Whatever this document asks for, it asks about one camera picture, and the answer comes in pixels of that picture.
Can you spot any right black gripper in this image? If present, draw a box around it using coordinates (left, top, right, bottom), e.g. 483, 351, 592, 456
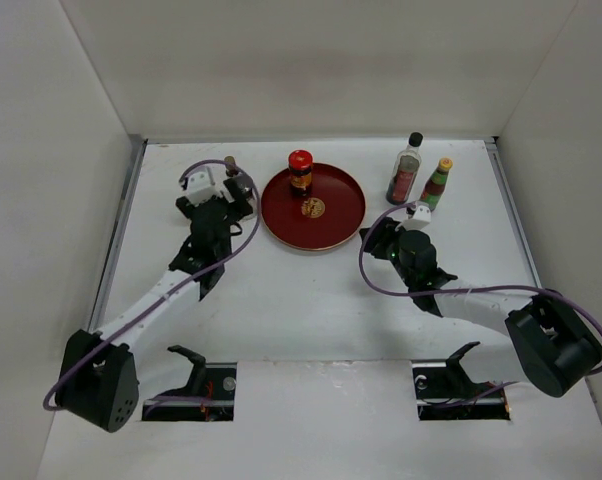
359, 216, 416, 287

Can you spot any small brown yellow bottle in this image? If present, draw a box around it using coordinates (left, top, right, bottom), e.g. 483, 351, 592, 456
224, 156, 239, 177

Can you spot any red lid sauce jar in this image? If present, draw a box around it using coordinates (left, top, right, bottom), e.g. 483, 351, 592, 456
288, 150, 314, 196

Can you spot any green label chili bottle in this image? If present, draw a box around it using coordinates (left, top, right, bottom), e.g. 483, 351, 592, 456
420, 157, 453, 211

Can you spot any tall dark sauce bottle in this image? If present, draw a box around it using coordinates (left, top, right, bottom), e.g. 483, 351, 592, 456
385, 132, 423, 205

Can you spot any black lid spice jar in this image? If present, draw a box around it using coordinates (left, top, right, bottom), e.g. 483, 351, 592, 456
234, 174, 255, 201

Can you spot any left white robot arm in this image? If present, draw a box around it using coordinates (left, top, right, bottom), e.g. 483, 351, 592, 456
43, 161, 259, 433

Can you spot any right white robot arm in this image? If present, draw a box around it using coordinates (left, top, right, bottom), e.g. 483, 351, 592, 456
359, 217, 602, 398

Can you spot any red round tray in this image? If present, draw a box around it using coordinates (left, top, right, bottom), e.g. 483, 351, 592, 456
261, 163, 366, 251

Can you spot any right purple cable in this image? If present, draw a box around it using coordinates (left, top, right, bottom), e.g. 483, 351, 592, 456
358, 201, 602, 374

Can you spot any purple cable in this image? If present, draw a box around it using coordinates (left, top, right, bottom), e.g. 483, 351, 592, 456
42, 159, 261, 412
358, 201, 602, 374

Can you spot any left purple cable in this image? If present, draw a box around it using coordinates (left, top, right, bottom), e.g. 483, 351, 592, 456
42, 159, 261, 412

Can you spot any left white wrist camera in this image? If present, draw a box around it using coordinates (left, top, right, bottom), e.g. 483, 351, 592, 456
180, 166, 219, 206

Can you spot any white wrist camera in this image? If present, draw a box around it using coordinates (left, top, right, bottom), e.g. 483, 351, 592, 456
402, 201, 432, 230
180, 166, 219, 206

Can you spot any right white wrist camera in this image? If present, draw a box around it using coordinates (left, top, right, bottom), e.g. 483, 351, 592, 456
402, 201, 432, 230

